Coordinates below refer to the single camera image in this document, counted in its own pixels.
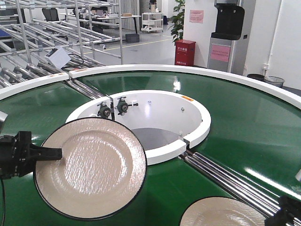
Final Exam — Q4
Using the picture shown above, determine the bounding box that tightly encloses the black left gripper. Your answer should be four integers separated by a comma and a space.
0, 131, 63, 179

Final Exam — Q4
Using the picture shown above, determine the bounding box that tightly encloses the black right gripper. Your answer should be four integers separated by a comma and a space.
264, 195, 301, 226

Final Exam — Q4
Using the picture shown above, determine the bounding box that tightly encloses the glossy cream plate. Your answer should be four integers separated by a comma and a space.
180, 197, 265, 226
34, 117, 147, 221

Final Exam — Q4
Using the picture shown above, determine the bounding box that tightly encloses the white shelf cart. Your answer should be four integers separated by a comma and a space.
141, 12, 163, 32

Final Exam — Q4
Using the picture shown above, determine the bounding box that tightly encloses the steel conveyor rollers right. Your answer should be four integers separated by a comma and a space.
180, 150, 301, 226

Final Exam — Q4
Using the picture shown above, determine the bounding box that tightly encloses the white control box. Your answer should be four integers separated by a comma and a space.
45, 46, 71, 69

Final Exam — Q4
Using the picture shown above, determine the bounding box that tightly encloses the steel roller rack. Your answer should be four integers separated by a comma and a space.
0, 0, 124, 89

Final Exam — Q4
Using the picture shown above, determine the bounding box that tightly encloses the white outer conveyor rim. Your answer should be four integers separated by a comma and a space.
0, 64, 301, 109

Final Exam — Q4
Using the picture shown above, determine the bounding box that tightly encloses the red fire extinguisher box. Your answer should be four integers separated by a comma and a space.
174, 40, 196, 66

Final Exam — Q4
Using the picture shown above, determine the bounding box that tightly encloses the green potted plant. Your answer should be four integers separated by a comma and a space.
170, 0, 185, 43

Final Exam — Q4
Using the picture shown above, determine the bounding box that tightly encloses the wire mesh waste bin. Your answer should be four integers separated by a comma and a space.
264, 76, 285, 88

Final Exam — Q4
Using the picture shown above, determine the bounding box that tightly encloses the white inner conveyor ring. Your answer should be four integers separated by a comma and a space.
65, 89, 212, 166

